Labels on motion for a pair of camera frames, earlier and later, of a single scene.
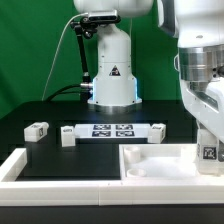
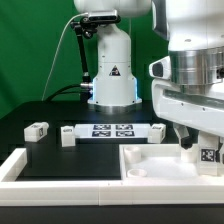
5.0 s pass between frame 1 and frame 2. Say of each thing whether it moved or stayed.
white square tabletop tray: stayed
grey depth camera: stayed
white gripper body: moved
